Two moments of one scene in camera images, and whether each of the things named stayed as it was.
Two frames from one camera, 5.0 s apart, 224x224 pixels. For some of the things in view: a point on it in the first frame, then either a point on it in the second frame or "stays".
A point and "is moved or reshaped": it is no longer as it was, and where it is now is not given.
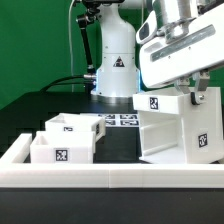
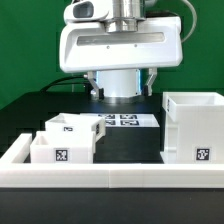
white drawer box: (62, 147) stays
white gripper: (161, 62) → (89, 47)
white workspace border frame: (15, 173) stays
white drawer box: (77, 122) stays
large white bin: (173, 130) is moved or reshaped
